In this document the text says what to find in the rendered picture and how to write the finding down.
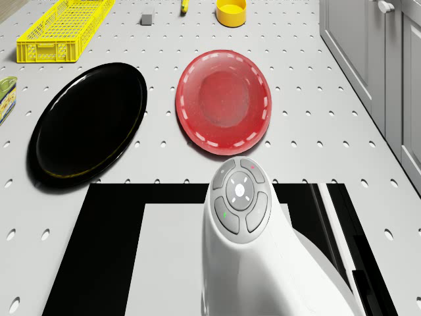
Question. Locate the grey cube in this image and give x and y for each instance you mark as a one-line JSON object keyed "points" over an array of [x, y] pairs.
{"points": [[147, 19]]}

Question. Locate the yellow bowl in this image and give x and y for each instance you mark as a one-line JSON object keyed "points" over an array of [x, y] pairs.
{"points": [[231, 18]]}

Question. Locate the black plate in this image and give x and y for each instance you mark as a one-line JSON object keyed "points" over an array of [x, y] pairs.
{"points": [[89, 125]]}

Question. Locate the black stove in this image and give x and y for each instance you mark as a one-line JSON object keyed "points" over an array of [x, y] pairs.
{"points": [[98, 247]]}

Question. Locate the yellow basket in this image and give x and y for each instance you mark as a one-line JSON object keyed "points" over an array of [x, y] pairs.
{"points": [[49, 52]]}

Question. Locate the banana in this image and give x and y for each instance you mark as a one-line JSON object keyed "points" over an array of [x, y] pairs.
{"points": [[184, 7]]}

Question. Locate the white cabinet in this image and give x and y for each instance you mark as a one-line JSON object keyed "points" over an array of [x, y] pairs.
{"points": [[355, 49]]}

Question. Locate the red plate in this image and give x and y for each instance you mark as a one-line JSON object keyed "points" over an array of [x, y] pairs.
{"points": [[223, 102]]}

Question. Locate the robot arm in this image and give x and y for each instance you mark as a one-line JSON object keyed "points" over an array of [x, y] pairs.
{"points": [[237, 263]]}

